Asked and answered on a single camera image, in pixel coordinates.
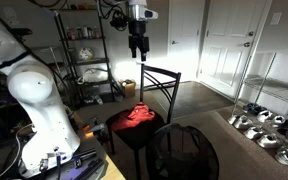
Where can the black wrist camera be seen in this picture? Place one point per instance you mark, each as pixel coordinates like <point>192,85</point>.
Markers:
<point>119,21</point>

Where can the red cloth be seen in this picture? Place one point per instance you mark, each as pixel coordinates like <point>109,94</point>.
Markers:
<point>133,117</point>

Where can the chrome wire shoe rack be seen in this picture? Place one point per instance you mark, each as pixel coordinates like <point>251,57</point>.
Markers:
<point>265,82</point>

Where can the white patterned ball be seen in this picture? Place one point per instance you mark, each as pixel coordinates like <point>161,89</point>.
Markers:
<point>86,54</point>

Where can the black metal chair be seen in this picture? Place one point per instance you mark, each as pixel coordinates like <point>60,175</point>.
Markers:
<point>152,78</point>

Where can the white panel door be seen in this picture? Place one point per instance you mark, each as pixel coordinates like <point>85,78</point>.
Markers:
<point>231,28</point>

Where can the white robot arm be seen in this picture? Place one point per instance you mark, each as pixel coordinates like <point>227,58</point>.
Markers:
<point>31,83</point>

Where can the white closet door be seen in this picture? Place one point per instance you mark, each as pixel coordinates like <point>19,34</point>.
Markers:
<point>185,20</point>

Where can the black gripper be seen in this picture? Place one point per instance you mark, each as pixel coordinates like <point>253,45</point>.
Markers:
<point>137,39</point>

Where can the cardboard box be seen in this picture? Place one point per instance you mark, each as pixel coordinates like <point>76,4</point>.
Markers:
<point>128,87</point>

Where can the black shoe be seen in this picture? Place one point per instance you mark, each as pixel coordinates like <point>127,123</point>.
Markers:
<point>253,108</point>

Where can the white light switch plate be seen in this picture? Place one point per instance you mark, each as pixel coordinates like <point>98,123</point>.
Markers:
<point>276,18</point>

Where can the black metal shelving unit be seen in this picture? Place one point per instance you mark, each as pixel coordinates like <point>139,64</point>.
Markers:
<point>84,45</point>

